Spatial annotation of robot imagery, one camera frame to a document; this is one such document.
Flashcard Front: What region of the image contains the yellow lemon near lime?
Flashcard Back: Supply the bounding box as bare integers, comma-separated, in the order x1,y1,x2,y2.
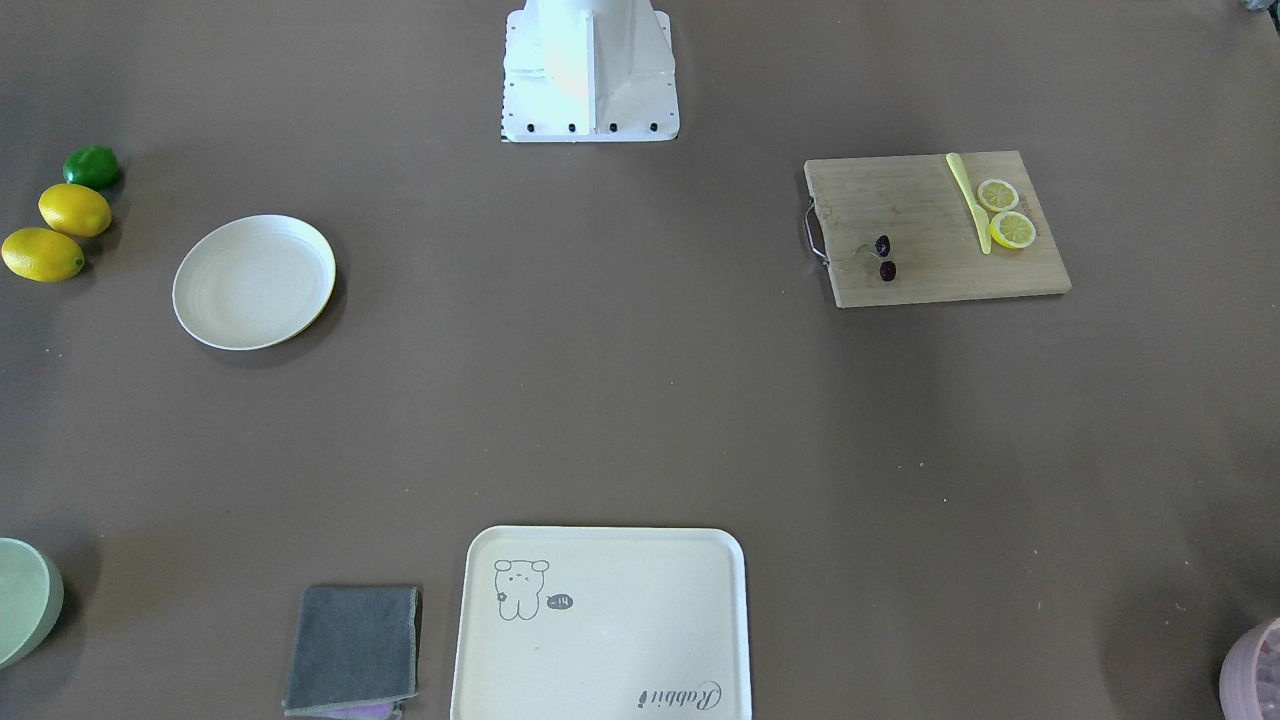
37,183,113,238

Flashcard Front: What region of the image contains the yellow lemon far from lime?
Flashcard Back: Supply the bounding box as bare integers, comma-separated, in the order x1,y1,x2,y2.
3,227,84,282

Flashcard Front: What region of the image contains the lemon slice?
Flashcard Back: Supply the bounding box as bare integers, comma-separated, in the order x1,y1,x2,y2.
975,178,1020,214
988,210,1038,249

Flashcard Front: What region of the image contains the cream round plate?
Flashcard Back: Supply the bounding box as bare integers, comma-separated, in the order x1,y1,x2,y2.
172,214,337,351

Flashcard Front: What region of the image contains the green lime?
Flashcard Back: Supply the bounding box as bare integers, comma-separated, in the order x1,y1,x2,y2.
61,145,122,190

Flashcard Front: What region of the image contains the yellow plastic knife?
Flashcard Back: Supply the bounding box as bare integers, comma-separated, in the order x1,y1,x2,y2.
945,152,992,255

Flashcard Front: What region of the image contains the mint green bowl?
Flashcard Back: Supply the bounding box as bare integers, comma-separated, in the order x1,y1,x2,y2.
1,538,64,667

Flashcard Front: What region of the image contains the grey folded cloth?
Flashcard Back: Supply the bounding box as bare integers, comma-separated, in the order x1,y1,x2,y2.
282,585,420,719

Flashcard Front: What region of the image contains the wooden cutting board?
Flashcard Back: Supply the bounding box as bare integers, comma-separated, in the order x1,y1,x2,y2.
803,150,1073,307

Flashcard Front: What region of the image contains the lemon slice upper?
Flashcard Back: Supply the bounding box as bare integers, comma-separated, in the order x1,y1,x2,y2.
975,178,1020,214

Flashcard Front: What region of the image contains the pink bowl with ice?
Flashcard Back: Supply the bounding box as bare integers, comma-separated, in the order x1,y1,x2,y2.
1219,618,1279,719

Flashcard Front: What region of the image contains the lemon slice lower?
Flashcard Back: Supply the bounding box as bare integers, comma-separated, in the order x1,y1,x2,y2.
988,210,1038,249

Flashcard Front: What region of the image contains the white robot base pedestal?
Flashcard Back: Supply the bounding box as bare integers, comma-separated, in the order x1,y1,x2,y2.
500,1,681,143

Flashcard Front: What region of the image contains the cream rectangular tray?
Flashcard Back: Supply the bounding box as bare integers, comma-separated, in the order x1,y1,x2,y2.
451,525,753,719

